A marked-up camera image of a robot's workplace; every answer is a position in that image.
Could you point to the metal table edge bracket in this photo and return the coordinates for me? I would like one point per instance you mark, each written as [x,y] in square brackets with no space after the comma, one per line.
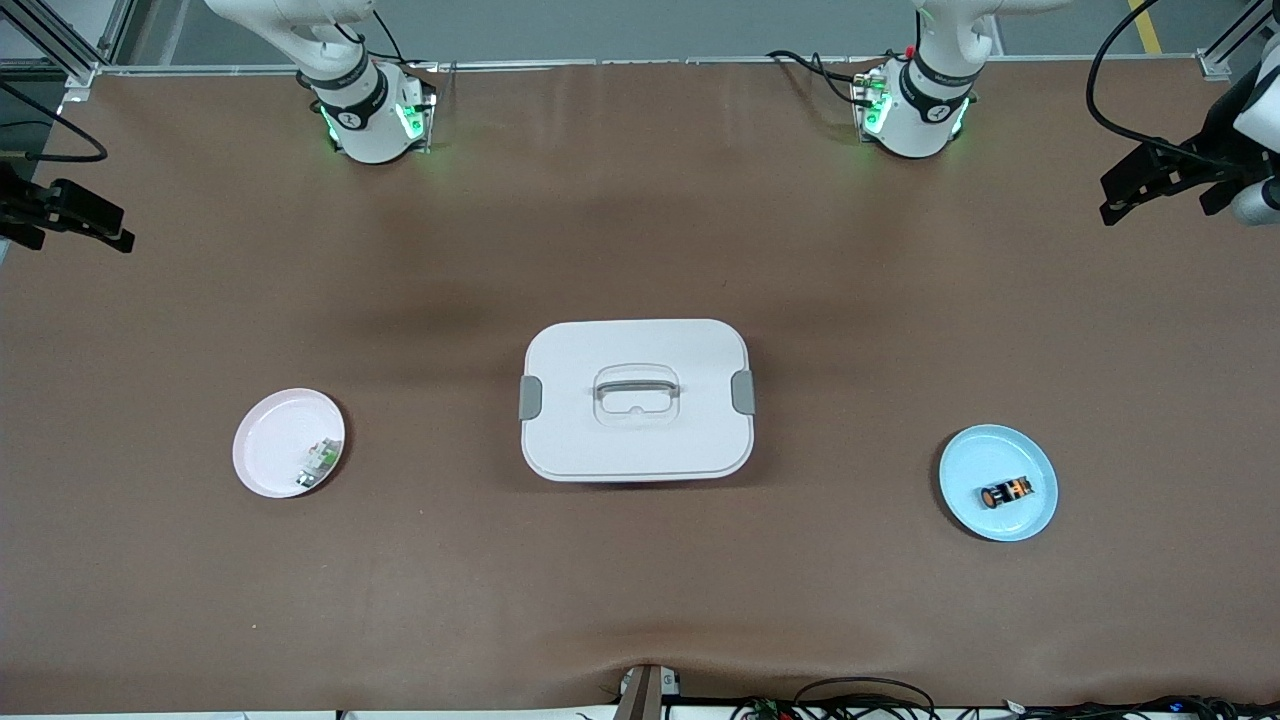
[645,695]

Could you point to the brown table mat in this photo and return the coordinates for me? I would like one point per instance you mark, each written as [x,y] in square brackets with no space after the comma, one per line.
[640,600]

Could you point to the aluminium frame post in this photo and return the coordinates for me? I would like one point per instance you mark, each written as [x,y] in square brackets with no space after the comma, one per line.
[60,40]
[1235,45]

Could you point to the light blue round plate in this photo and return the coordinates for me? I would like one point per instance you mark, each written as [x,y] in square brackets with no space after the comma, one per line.
[975,460]

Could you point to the black and orange battery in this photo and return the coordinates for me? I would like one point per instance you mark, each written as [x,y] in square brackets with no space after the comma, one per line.
[1005,491]

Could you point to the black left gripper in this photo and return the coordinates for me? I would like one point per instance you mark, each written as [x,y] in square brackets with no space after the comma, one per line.
[1206,157]

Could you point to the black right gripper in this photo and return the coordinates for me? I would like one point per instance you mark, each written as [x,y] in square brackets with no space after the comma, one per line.
[22,208]

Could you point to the pink round plate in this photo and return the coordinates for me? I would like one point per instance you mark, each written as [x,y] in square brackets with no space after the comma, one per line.
[270,450]

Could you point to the green white switch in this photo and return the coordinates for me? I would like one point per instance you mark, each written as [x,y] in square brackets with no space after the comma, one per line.
[318,463]

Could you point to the white lidded box grey latches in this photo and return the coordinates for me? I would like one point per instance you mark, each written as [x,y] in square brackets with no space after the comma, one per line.
[640,440]

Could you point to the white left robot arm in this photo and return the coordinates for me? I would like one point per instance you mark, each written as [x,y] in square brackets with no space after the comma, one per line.
[920,110]

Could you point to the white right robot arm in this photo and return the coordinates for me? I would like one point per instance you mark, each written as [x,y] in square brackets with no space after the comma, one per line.
[365,120]

